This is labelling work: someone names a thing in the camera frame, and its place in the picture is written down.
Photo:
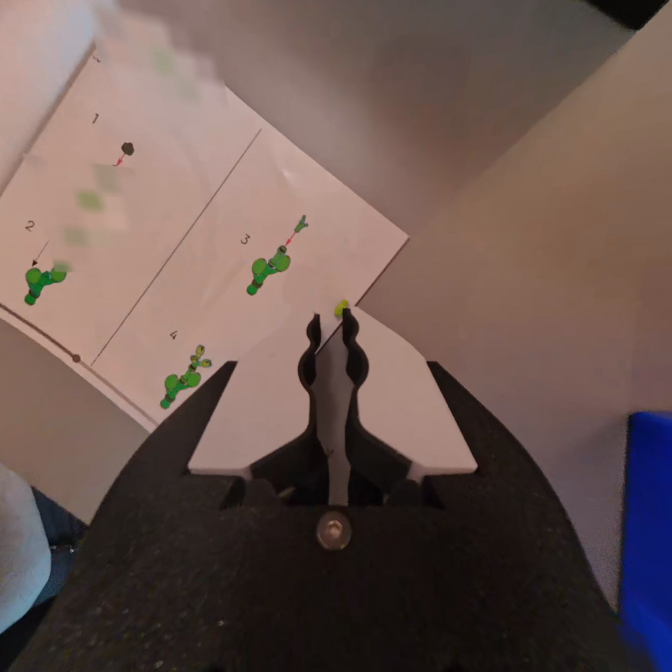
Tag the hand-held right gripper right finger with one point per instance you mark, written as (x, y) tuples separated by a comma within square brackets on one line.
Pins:
[(409, 414)]

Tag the white instruction booklet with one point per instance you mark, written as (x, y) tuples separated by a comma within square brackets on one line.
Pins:
[(315, 210)]

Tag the lime green toy bud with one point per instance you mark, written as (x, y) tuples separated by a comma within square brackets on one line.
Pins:
[(340, 308)]

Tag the person's grey hoodie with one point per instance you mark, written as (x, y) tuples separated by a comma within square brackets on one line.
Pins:
[(21, 551)]

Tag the large blue storage bin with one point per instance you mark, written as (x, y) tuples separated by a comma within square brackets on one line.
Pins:
[(648, 525)]

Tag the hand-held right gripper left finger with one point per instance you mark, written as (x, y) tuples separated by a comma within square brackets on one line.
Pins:
[(246, 414)]

